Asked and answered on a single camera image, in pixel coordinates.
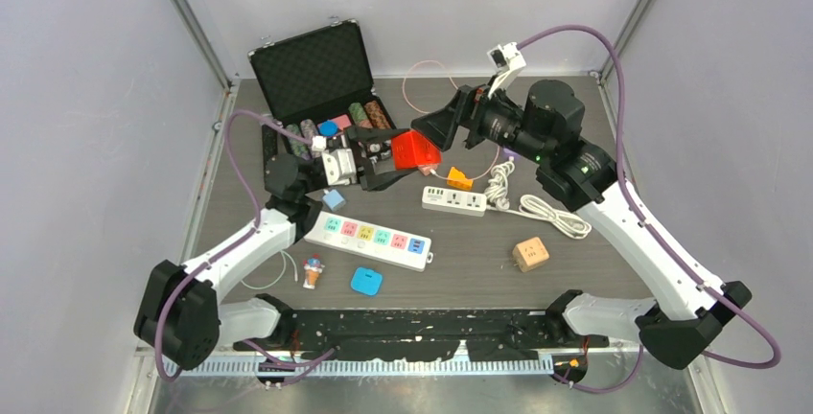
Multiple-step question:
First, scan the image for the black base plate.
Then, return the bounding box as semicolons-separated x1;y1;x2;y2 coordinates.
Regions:
254;309;609;362

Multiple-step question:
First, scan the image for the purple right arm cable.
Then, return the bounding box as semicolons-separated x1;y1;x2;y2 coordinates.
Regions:
517;25;782;395

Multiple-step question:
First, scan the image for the light blue charger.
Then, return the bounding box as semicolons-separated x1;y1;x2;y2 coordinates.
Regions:
322;189;347;212

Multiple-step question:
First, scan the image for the white bundled strip cord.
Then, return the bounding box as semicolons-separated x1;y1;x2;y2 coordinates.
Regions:
483;158;517;212

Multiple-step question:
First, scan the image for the long white colourful power strip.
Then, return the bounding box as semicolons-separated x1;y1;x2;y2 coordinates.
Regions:
303;212;434;272

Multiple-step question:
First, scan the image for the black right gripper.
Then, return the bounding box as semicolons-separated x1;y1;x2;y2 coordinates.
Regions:
411;76;551;165

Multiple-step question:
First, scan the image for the beige cube socket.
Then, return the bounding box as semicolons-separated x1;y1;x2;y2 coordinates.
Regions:
512;237;550;272

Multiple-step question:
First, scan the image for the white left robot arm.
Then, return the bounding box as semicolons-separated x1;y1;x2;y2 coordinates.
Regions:
134;126;410;380

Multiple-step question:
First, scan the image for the black poker chip case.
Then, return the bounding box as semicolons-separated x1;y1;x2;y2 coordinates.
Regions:
247;19;396;128

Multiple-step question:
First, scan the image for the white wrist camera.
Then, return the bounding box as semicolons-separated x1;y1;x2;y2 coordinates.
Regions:
311;134;358;186
488;42;526;98

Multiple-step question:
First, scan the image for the pink charging cable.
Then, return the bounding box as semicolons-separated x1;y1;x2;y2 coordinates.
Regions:
401;59;503;182

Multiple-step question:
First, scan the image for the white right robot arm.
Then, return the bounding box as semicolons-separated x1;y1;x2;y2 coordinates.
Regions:
411;80;752;369

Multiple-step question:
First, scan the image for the white thin cable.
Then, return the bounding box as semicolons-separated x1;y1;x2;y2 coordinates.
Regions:
240;248;300;290

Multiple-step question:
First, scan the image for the ice cream toy figure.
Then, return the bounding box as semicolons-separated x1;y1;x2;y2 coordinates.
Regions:
303;255;324;289

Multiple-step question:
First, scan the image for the pink USB charger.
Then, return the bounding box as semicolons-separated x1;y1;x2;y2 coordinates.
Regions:
418;164;438;175

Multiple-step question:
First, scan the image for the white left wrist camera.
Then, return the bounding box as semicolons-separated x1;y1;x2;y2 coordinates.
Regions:
311;134;358;186

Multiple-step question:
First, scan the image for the blue square case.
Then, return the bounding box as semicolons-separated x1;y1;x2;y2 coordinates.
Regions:
350;267;383;297

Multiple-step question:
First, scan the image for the small white USB power strip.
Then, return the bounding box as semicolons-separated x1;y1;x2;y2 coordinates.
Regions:
421;186;488;217

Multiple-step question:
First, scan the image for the yellow plastic block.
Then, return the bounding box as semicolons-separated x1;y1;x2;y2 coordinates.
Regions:
446;167;474;192

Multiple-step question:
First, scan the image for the red cube socket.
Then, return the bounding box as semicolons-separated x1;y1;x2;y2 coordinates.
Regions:
391;130;442;170

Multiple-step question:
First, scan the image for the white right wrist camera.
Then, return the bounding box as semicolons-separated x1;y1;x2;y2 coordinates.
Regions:
488;42;526;98

